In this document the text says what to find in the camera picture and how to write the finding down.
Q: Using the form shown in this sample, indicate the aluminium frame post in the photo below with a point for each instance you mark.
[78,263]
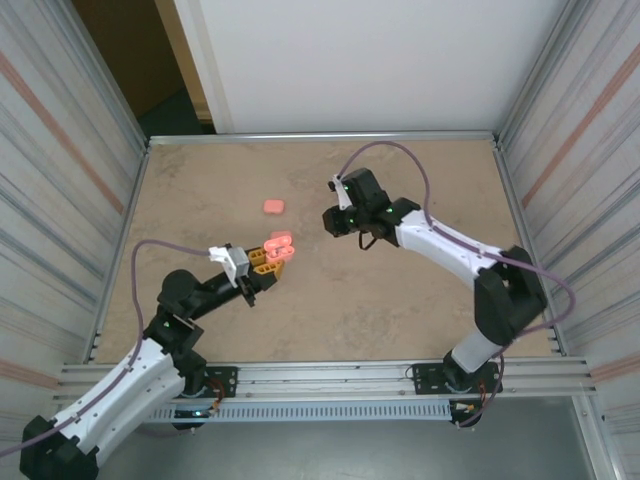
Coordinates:
[111,85]
[538,75]

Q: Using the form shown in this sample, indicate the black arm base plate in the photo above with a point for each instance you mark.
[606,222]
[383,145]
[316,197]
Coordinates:
[225,375]
[425,380]

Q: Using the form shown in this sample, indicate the black base electronics module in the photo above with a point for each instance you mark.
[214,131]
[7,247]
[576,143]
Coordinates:
[187,414]
[457,407]

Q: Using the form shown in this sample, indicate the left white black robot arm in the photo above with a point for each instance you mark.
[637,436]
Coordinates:
[125,385]

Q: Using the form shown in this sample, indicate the translucent corrugated side panel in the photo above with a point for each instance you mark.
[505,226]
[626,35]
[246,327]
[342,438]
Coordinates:
[45,175]
[590,175]

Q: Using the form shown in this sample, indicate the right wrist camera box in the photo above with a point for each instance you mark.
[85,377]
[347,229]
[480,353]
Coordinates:
[344,197]

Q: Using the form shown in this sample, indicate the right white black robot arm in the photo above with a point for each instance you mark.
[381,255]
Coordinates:
[450,245]

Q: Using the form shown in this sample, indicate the brown wooden door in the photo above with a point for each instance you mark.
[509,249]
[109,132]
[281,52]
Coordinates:
[130,50]

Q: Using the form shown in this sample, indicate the aluminium linear track rail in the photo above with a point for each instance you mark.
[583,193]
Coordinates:
[325,375]

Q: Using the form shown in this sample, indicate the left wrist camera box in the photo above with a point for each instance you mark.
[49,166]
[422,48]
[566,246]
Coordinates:
[240,260]

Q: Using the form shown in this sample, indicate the aluminium table edge rail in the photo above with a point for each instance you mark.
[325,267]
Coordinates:
[320,136]
[524,225]
[126,225]

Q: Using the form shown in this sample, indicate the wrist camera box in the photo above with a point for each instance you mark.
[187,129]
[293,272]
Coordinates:
[240,260]
[344,197]

